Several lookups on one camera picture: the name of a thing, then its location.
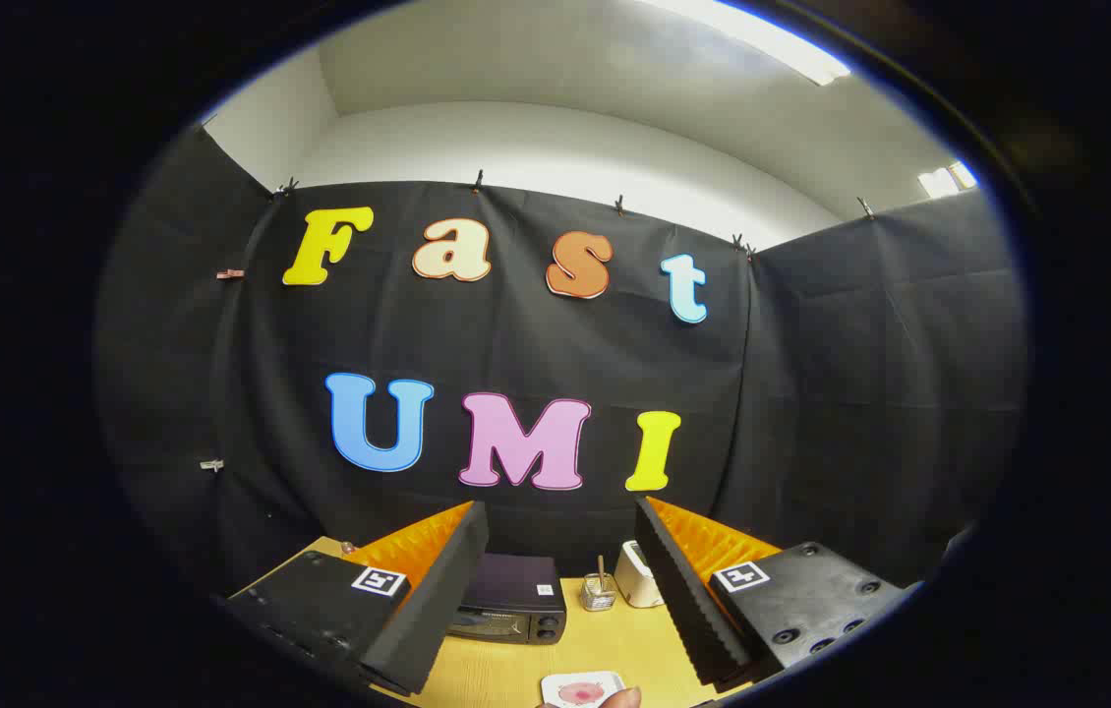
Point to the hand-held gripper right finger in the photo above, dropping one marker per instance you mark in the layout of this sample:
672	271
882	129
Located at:
678	590

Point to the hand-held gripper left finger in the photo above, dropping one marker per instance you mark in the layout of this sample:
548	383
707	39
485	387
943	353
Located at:
438	600

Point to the black toaster oven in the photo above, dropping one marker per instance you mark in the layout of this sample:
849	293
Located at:
516	590

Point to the pink round ham slice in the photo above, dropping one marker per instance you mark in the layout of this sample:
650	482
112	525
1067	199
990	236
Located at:
580	693

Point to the white square dish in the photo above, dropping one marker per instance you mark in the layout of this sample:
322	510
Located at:
555	681

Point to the white bread toaster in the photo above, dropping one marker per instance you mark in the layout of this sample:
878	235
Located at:
636	582

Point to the glass jar with stick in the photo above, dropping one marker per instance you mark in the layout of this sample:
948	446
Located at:
599	594

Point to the black backdrop cloth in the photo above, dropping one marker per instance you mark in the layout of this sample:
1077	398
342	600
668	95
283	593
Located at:
811	393

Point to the small ceiling light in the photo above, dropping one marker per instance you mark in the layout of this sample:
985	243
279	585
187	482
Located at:
949	179

